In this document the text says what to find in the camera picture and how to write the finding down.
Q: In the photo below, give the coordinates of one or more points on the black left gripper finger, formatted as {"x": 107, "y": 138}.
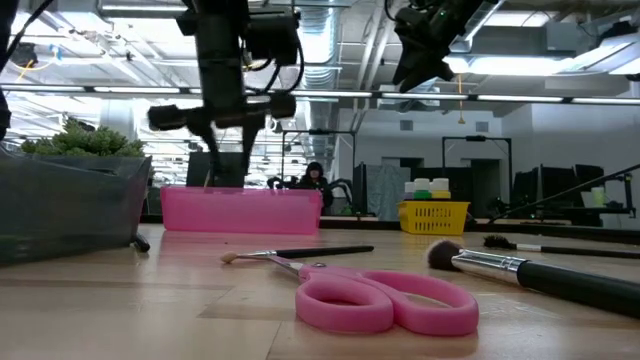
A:
{"x": 214, "y": 150}
{"x": 251, "y": 140}

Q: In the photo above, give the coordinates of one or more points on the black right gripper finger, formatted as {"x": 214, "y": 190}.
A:
{"x": 422, "y": 75}
{"x": 405, "y": 67}

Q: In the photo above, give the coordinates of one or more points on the purple paint bottle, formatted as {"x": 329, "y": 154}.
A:
{"x": 409, "y": 189}

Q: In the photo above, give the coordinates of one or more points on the thin black paintbrush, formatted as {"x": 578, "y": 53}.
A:
{"x": 141, "y": 243}

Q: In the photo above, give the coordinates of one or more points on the green paint bottle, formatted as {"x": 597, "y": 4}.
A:
{"x": 422, "y": 195}

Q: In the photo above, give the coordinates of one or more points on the yellow paint bottle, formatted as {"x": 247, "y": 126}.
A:
{"x": 441, "y": 194}

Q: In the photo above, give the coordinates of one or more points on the black paintbrush tan tip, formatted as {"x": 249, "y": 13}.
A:
{"x": 325, "y": 251}

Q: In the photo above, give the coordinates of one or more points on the black paintbrush black bristles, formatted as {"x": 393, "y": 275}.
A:
{"x": 575, "y": 250}

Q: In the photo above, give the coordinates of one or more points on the thick black makeup brush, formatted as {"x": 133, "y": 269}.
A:
{"x": 575, "y": 285}

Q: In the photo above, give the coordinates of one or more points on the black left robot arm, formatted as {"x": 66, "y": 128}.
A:
{"x": 215, "y": 15}

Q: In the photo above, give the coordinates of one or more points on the black computer monitor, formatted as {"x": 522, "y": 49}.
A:
{"x": 231, "y": 175}
{"x": 590, "y": 175}
{"x": 557, "y": 187}

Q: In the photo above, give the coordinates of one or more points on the pink plastic tray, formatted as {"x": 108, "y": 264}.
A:
{"x": 240, "y": 212}

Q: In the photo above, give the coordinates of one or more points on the person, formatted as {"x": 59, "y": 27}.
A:
{"x": 315, "y": 182}

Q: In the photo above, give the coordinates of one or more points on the grey fabric panel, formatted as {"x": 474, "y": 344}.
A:
{"x": 390, "y": 192}

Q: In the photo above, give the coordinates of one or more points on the green artificial plant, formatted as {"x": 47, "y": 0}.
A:
{"x": 85, "y": 142}

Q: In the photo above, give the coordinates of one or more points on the yellow plastic basket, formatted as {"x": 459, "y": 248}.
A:
{"x": 432, "y": 217}

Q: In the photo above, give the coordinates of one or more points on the grey plastic bin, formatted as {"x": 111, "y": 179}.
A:
{"x": 65, "y": 210}

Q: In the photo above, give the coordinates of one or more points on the black ceiling spotlight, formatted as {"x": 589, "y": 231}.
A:
{"x": 23, "y": 55}

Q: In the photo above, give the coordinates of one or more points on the pale green cup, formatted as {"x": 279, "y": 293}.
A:
{"x": 598, "y": 196}

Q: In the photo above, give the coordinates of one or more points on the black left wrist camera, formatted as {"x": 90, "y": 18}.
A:
{"x": 272, "y": 37}

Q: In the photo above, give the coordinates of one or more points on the silver ventilation duct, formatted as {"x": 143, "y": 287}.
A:
{"x": 320, "y": 65}

